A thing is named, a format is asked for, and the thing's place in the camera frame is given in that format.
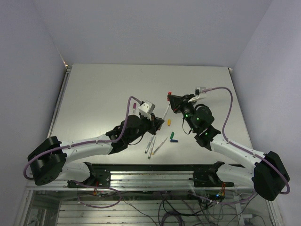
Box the aluminium frame rails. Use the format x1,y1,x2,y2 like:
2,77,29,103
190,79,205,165
15,171,283,226

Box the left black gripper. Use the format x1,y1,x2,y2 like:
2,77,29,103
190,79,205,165
127,112,164,143

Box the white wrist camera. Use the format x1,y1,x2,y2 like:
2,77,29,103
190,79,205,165
138,101,155,120
188,87,207,103

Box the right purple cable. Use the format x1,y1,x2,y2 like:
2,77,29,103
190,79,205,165
202,86,289,194

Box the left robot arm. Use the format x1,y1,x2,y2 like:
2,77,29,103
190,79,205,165
27,113,164,187

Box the red pen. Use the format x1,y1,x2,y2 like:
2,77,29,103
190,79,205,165
158,104,170,131

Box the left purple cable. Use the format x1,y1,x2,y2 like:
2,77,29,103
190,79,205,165
23,95,145,181

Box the loose cables under table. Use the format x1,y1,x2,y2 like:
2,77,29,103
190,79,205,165
77,186,257,226

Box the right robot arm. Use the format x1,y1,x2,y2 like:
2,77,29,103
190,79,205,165
167,94,290,201

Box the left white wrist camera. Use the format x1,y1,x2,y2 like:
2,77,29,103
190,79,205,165
138,101,155,120

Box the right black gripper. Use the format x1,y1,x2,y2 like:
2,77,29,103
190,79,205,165
168,94,198,132

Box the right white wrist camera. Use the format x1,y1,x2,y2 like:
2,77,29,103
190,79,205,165
188,87,207,103

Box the green pen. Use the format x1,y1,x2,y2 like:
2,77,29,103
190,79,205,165
148,136,156,159

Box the blue pen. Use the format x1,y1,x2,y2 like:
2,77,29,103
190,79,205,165
144,135,155,153

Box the purple cable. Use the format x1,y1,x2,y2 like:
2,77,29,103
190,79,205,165
23,95,145,181
202,86,289,194

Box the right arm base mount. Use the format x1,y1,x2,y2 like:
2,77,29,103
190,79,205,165
189,161,234,187

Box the yellow pen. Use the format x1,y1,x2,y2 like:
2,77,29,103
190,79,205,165
152,137,168,155

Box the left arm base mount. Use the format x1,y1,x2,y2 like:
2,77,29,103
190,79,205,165
67,161,111,188

